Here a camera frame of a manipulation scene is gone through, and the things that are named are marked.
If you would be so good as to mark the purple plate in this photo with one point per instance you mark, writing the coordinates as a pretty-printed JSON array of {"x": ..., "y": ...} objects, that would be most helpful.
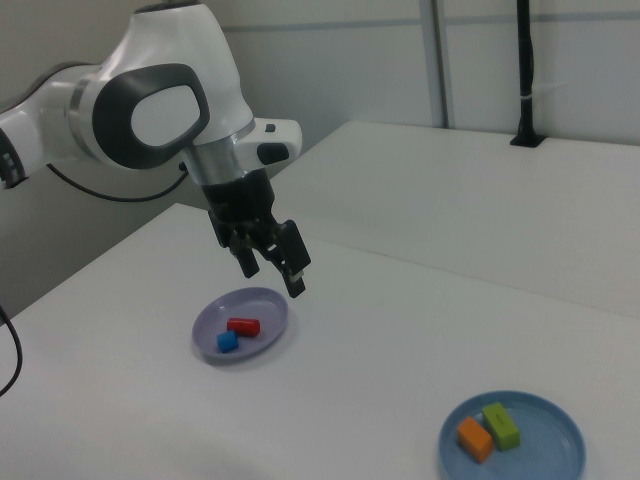
[{"x": 260, "y": 310}]

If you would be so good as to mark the blue plate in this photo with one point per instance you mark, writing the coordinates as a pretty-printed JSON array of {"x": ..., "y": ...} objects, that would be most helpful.
[{"x": 545, "y": 450}]

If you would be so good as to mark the small blue block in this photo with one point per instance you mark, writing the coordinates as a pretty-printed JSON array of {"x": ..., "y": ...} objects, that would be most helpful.
[{"x": 227, "y": 342}]

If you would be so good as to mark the green rectangular block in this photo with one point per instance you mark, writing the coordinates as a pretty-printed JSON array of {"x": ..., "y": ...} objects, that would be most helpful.
[{"x": 502, "y": 425}]

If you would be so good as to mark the red cylinder block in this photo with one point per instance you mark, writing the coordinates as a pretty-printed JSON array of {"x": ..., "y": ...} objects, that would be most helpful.
[{"x": 244, "y": 327}]

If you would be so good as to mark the orange rectangular block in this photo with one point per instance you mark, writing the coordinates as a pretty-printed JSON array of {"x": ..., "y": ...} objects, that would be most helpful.
[{"x": 475, "y": 439}]

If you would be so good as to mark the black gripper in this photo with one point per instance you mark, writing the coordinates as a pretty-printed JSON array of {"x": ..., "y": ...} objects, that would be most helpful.
[{"x": 240, "y": 200}]

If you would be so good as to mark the black camera pole with base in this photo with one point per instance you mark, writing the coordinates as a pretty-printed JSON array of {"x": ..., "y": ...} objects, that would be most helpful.
[{"x": 525, "y": 75}]

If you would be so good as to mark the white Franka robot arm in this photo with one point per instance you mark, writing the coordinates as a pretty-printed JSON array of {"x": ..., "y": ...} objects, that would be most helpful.
[{"x": 165, "y": 55}]

